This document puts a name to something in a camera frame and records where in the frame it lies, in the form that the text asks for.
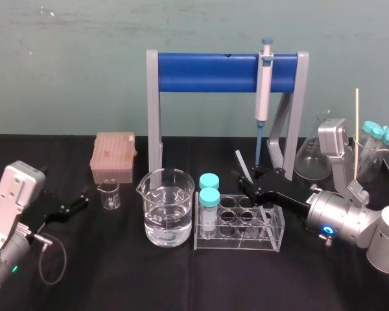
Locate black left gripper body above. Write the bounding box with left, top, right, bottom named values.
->
left=21, top=189, right=69, bottom=235

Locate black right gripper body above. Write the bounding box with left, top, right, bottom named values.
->
left=252, top=169, right=312, bottom=218

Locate small empty glass beaker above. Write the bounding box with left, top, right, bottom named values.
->
left=97, top=179, right=122, bottom=211

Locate glass conical flask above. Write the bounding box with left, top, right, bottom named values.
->
left=292, top=109, right=334, bottom=181

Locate clear acrylic tube rack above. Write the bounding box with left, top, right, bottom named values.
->
left=193, top=193, right=286, bottom=253

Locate pink pipette tip box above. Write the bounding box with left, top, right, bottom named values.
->
left=89, top=131, right=138, bottom=184

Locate white and blue pipette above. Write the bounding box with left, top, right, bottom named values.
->
left=253, top=38, right=276, bottom=166

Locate large glass beaker with water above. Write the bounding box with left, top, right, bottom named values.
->
left=136, top=167, right=196, bottom=249

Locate glass beaker holding tubes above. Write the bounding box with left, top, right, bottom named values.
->
left=352, top=126, right=389, bottom=186

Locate thin wooden stick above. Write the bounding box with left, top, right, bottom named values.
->
left=352, top=88, right=361, bottom=183

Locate black table cloth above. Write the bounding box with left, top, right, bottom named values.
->
left=0, top=132, right=389, bottom=311

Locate grey and blue pipette stand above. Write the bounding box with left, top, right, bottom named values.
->
left=145, top=49, right=311, bottom=183

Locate thin dark gripper cable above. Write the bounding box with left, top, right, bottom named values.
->
left=34, top=234, right=68, bottom=286

